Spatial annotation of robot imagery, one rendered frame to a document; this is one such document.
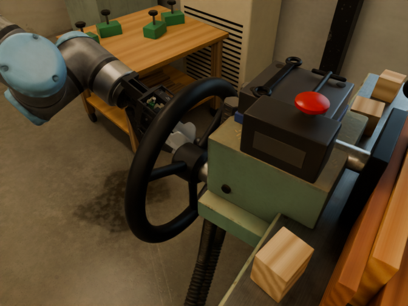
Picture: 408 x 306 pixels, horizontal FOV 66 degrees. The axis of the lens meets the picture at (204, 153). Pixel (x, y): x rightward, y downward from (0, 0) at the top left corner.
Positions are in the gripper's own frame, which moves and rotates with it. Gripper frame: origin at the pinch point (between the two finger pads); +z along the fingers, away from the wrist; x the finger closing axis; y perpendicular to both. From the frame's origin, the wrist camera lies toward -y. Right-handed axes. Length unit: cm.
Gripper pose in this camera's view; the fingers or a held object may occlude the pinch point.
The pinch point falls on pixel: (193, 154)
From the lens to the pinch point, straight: 65.2
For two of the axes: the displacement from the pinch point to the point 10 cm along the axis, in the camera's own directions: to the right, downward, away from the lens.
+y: 2.8, -5.4, -7.9
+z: 7.7, 6.2, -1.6
